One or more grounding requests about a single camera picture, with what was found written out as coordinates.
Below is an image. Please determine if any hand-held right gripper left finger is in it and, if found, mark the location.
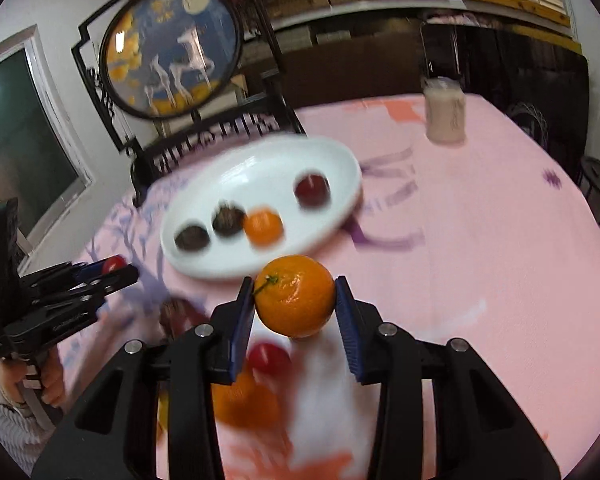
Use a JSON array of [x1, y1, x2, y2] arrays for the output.
[[30, 276, 256, 480]]

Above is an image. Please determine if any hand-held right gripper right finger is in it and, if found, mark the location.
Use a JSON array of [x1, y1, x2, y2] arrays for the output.
[[334, 276, 563, 480]]

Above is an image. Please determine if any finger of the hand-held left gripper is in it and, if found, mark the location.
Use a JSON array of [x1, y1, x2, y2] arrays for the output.
[[20, 258, 109, 294], [30, 266, 140, 319]]

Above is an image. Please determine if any dark brown round fruit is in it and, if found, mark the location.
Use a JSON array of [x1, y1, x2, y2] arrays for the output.
[[211, 205, 247, 237], [175, 226, 212, 252], [159, 297, 201, 333]]

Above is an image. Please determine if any white oval plate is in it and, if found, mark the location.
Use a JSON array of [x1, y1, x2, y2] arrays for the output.
[[160, 136, 363, 281]]

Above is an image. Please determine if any person's left forearm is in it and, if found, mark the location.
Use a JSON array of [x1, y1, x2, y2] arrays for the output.
[[0, 360, 56, 476]]

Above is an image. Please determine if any person's left hand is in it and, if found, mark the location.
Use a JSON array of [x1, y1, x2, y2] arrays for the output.
[[0, 347, 67, 411]]

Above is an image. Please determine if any small mandarin orange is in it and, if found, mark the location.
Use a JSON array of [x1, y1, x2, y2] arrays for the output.
[[243, 208, 285, 248]]

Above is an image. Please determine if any white framed window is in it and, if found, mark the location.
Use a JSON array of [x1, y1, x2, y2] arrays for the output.
[[0, 27, 98, 256]]

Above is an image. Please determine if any dark red plum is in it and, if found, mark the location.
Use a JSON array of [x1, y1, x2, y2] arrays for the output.
[[293, 172, 331, 209]]

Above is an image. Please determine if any pink printed tablecloth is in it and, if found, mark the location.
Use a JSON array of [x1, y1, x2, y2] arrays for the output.
[[30, 92, 600, 480]]

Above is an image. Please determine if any round deer table screen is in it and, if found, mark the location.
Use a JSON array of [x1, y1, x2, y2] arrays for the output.
[[71, 0, 308, 206]]

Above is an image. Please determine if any beige jar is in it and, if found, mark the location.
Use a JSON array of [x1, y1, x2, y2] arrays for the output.
[[422, 76, 467, 143]]

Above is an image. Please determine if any dark wooden cabinet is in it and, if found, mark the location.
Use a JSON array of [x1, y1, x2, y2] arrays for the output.
[[280, 25, 588, 181]]

